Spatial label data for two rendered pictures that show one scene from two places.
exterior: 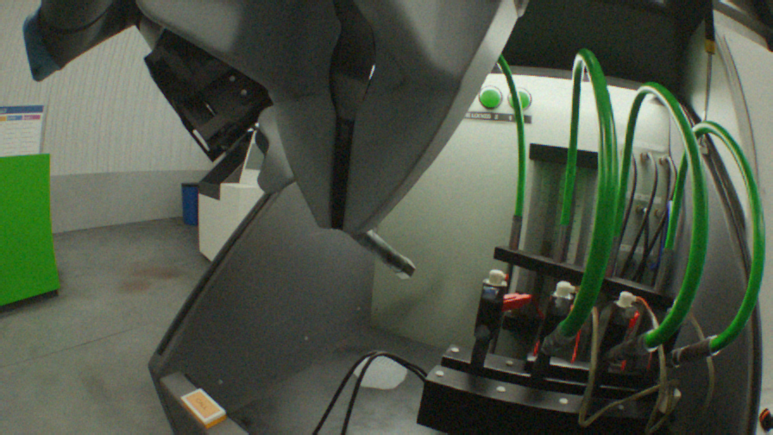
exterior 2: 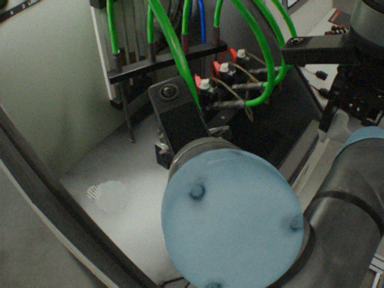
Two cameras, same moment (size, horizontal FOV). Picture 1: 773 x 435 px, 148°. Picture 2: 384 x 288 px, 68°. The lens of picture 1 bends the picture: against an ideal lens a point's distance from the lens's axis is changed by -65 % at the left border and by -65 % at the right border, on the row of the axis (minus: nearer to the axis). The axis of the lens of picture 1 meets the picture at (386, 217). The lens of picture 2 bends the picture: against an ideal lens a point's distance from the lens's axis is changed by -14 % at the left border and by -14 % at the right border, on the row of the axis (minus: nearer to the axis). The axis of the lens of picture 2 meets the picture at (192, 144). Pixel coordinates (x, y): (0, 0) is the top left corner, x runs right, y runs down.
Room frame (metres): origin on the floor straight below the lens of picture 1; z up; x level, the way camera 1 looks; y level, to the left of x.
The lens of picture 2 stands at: (0.22, 0.36, 1.58)
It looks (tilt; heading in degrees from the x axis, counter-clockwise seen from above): 51 degrees down; 280
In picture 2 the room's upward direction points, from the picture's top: straight up
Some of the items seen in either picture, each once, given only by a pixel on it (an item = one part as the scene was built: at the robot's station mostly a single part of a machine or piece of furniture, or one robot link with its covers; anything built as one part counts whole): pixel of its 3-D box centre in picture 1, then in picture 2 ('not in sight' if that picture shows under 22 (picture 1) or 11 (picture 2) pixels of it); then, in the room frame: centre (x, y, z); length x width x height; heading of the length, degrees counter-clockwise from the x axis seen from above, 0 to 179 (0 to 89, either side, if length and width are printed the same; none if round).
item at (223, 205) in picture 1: (240, 180); not in sight; (3.27, 1.65, 1.00); 1.30 x 1.09 x 1.99; 51
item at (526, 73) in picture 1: (529, 73); not in sight; (0.56, -0.25, 1.43); 0.54 x 0.03 x 0.02; 63
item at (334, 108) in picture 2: not in sight; (333, 106); (0.08, 0.03, 1.29); 0.05 x 0.02 x 0.09; 63
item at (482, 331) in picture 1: (475, 364); not in sight; (0.32, -0.12, 0.99); 0.05 x 0.03 x 0.21; 153
